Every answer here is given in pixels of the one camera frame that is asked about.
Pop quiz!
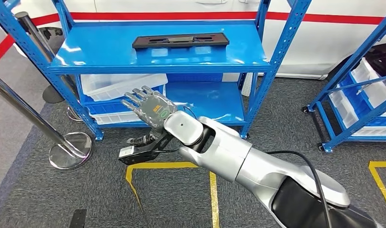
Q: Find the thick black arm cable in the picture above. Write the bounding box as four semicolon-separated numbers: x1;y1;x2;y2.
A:
267;150;334;228

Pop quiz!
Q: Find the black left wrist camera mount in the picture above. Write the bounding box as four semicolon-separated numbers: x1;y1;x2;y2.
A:
68;209;87;228

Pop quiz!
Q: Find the long black plastic part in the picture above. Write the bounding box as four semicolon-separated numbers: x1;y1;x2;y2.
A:
132;32;230;49

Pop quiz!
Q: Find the white ribbed plastic crate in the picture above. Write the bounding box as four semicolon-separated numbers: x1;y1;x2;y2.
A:
241;73;253;97

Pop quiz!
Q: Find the black car wheel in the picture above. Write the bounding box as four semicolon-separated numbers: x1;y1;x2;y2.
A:
363;42;386;87

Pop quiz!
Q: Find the black right wrist camera bracket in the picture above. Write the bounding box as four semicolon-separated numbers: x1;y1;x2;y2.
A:
119;132;175;166

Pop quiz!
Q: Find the blue cross-braced shelf rack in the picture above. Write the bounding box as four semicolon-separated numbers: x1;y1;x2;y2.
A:
301;8;386;154

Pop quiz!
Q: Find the chrome stanchion with chrome base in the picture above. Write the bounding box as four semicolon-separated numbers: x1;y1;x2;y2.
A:
0;71;93;171
15;11;83;123

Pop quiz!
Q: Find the blue metal shelf rack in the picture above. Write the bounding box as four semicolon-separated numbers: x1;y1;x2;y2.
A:
0;0;313;141

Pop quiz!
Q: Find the white car with red stripe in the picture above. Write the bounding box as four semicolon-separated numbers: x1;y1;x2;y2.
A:
10;0;386;80

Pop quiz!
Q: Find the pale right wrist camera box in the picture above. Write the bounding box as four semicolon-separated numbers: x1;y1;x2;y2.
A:
118;145;135;159

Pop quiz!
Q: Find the yellow floor tape square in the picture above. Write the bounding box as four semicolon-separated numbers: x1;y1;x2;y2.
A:
125;162;220;228
368;161;386;218

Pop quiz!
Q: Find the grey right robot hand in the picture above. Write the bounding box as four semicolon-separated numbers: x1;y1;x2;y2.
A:
121;85;178;148

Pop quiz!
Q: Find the blue ribbed plastic crate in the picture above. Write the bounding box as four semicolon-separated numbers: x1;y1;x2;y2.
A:
166;73;223;83

